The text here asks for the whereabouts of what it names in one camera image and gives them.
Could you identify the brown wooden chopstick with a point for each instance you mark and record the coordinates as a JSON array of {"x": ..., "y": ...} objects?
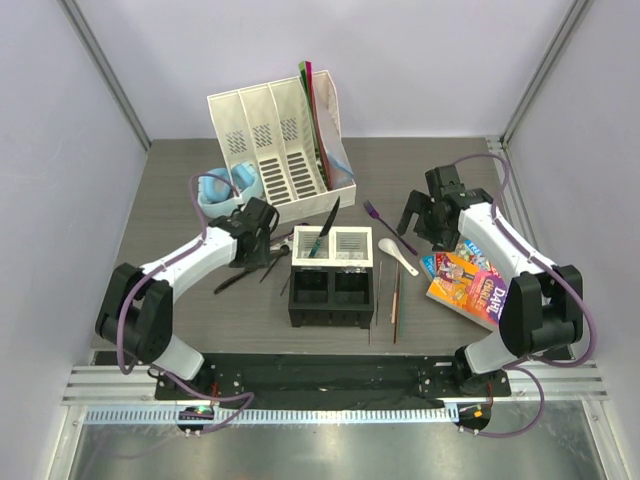
[{"x": 395, "y": 303}]

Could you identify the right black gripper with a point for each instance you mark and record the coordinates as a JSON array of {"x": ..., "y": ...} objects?
[{"x": 445, "y": 240}]

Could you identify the black two-slot utensil container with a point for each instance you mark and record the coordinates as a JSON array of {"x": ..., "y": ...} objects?
[{"x": 331, "y": 297}]

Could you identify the light blue headphones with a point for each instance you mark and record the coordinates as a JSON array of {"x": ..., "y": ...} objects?
[{"x": 222, "y": 190}]

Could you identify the white file organizer rack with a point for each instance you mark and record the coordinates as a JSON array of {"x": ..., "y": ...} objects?
[{"x": 271, "y": 127}]

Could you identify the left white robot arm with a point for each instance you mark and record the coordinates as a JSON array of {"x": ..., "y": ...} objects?
[{"x": 137, "y": 311}]

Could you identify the thin dark metal chopstick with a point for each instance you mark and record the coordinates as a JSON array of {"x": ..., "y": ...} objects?
[{"x": 374, "y": 320}]

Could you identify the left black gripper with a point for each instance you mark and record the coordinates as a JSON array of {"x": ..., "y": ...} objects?
[{"x": 262, "y": 259}]

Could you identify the black plastic knife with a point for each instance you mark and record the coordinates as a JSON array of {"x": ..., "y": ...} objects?
[{"x": 232, "y": 280}]

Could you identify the teal handled black knife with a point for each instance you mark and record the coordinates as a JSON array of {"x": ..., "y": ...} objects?
[{"x": 325, "y": 229}]

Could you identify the purple plastic fork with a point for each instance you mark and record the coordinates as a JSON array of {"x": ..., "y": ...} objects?
[{"x": 373, "y": 213}]

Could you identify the coloured plastic folders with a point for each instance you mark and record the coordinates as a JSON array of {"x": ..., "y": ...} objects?
[{"x": 323, "y": 106}]

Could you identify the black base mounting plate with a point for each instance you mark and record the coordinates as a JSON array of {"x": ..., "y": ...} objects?
[{"x": 289, "y": 381}]

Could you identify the blue treehouse book underneath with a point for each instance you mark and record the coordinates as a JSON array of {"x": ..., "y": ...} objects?
[{"x": 465, "y": 249}]

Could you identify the Roald Dahl colourful book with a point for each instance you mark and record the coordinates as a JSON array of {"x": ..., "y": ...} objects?
[{"x": 474, "y": 293}]

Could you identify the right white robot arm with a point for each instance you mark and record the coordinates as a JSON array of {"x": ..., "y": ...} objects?
[{"x": 543, "y": 305}]

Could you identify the slotted cable duct strip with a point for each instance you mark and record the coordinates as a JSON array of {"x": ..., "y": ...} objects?
[{"x": 195, "y": 415}]

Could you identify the white two-slot utensil container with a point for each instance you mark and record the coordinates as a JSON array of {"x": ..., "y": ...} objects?
[{"x": 344, "y": 247}]

